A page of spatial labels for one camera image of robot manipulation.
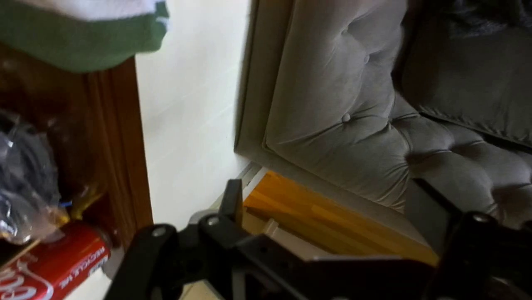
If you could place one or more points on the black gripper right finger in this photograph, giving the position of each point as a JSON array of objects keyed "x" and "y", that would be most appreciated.
[{"x": 488, "y": 261}]

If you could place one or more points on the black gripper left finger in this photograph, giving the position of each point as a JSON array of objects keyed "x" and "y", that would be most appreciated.
[{"x": 167, "y": 261}]

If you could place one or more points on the dark grey knit cloth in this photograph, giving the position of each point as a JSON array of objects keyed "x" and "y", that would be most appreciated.
[{"x": 488, "y": 11}]

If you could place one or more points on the red soda can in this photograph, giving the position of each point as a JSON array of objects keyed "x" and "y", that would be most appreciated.
[{"x": 60, "y": 267}]

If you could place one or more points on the clear plastic bag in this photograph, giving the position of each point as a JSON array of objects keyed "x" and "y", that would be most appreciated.
[{"x": 27, "y": 177}]

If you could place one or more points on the grey tufted sofa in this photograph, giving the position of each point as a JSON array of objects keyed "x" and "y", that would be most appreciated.
[{"x": 343, "y": 84}]

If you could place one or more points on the striped kitchen towel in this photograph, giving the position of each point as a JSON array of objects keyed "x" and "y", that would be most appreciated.
[{"x": 84, "y": 39}]

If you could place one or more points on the wooden wall shelf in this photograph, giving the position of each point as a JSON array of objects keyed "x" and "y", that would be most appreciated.
[{"x": 110, "y": 139}]

